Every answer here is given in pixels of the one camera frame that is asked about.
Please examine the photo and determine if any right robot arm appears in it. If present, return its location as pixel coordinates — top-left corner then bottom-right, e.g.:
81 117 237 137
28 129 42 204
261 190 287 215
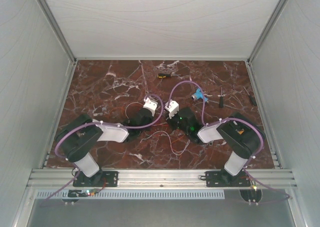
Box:
165 107 266 187

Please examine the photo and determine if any slotted grey cable duct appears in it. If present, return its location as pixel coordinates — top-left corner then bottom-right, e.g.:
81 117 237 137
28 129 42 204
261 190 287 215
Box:
51 189 225 200

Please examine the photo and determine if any aluminium front rail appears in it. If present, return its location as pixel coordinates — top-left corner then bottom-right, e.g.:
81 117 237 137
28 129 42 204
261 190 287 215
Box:
26 168 297 190

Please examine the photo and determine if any black screwdriver far right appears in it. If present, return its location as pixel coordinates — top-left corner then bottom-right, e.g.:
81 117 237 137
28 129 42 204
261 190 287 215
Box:
244 87 257 106

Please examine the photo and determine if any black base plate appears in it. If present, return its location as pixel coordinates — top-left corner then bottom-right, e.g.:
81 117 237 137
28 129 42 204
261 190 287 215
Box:
199 169 251 188
72 170 119 187

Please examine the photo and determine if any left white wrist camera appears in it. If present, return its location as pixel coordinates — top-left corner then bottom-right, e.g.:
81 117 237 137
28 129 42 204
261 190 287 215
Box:
143 97 158 116

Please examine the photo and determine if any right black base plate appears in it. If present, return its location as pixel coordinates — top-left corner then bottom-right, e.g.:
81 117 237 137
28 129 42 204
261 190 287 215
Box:
199 169 251 188

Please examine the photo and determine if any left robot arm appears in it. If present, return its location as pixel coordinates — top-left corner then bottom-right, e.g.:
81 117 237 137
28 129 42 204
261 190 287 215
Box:
55 107 155 187

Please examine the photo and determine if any yellow black screwdriver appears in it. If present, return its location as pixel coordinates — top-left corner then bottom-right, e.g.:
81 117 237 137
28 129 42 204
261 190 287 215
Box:
157 73 180 79

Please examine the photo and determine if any white wire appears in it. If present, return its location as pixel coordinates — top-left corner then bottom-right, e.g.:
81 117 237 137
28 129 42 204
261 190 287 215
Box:
124 102 191 156

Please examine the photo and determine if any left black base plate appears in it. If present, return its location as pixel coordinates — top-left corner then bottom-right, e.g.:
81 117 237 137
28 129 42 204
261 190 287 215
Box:
72 170 119 187

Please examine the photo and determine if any black handle screwdriver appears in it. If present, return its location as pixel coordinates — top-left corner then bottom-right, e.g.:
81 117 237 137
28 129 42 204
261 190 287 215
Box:
219 87 225 108

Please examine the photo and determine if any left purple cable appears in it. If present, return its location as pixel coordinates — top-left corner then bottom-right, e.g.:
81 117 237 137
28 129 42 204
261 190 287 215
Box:
39 93 165 208

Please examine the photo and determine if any blue plastic tool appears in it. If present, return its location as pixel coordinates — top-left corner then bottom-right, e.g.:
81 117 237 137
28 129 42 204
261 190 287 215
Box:
191 88 208 103

